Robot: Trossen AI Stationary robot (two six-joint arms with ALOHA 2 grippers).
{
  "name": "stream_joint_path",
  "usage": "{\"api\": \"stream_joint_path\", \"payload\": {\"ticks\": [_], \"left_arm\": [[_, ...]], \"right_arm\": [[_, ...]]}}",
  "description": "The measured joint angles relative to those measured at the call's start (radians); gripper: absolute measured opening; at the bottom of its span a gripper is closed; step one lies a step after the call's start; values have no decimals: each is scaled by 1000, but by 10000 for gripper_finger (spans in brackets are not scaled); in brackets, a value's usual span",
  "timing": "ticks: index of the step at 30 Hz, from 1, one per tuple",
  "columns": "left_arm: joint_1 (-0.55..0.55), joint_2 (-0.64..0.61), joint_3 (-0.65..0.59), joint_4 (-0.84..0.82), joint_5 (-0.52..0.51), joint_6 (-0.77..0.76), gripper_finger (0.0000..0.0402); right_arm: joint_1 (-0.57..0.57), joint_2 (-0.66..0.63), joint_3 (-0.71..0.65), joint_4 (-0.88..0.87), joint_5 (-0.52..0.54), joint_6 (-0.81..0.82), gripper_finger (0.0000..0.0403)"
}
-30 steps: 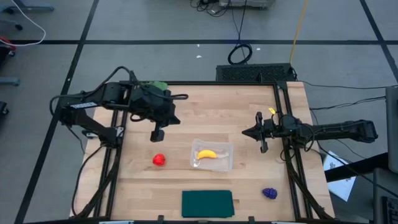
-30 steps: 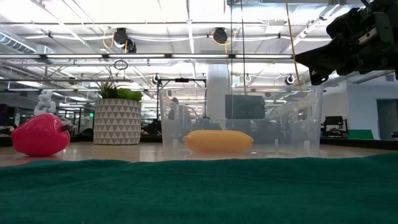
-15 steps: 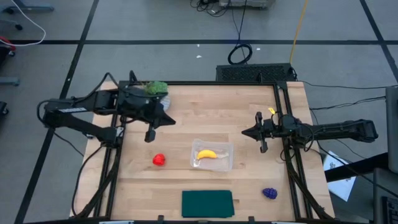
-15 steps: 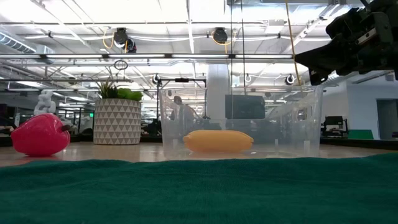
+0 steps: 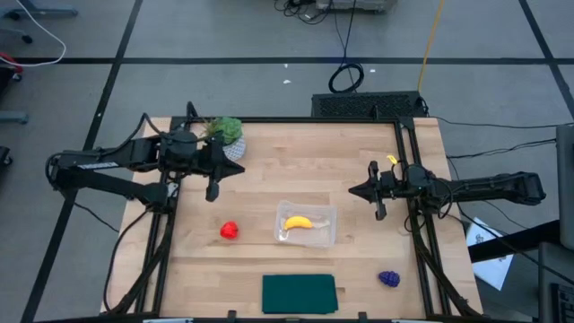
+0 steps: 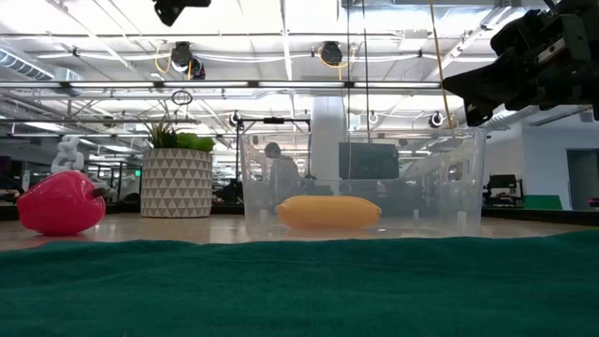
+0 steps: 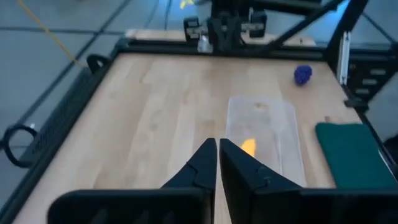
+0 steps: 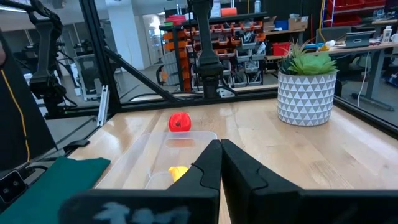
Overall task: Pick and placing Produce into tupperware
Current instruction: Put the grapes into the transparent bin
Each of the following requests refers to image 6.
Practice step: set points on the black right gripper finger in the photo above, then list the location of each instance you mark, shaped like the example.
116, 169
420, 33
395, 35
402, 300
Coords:
496, 103
486, 82

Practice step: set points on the yellow toy banana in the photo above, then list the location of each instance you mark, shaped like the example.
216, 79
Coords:
327, 212

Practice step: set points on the clear plastic tupperware container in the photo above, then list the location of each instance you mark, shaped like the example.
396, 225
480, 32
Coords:
444, 187

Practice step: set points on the black equipment cart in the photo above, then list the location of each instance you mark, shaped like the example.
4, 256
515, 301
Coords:
503, 182

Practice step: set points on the green board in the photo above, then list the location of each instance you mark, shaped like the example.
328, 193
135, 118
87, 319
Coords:
543, 202

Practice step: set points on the grey door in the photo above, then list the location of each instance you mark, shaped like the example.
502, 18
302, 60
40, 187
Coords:
582, 180

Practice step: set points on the black monitor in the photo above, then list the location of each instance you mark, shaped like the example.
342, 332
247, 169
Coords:
369, 161

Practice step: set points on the white structural column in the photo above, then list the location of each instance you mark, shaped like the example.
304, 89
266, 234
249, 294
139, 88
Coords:
327, 112

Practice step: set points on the person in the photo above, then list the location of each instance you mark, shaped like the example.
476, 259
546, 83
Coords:
281, 173

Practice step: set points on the green cloth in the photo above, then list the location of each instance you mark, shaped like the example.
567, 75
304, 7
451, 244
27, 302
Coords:
299, 290

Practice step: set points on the green artificial plant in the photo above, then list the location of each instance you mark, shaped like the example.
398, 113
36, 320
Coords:
187, 140

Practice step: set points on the triangle-patterned planter pot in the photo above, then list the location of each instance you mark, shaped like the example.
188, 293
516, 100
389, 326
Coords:
177, 187

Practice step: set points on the white sculpted figure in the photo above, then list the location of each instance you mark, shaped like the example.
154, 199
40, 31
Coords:
68, 154

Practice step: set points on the pink bell pepper toy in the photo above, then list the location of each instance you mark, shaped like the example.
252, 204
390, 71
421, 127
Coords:
61, 203

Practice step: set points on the silver ventilation duct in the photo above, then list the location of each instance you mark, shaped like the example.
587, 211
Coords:
503, 119
23, 65

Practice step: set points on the lit horizontal frame beam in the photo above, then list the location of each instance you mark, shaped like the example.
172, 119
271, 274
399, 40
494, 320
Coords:
210, 84

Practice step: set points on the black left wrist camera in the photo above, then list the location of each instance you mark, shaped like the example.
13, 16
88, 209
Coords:
168, 11

